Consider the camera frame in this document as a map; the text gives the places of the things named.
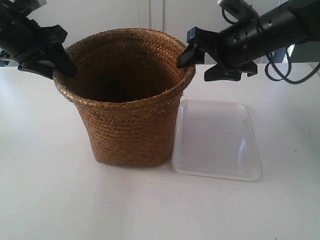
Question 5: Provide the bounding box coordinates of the white plastic tray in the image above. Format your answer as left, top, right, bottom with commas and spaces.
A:
171, 99, 263, 182

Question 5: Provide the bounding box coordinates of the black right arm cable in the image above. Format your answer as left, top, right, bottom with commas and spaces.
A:
264, 44, 320, 85

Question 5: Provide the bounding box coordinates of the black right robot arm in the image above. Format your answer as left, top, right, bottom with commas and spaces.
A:
176, 0, 320, 82

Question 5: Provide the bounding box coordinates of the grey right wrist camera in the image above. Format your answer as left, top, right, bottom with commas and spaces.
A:
217, 0, 259, 25

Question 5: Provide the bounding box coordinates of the brown woven wicker basket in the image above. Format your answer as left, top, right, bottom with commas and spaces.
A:
53, 28, 196, 168

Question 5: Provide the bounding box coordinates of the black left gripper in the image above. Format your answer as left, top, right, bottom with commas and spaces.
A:
0, 14, 77, 79

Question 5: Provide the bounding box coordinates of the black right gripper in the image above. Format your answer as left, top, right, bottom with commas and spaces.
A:
176, 18, 262, 82

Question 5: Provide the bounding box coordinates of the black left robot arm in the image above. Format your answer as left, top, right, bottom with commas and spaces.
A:
0, 0, 77, 79

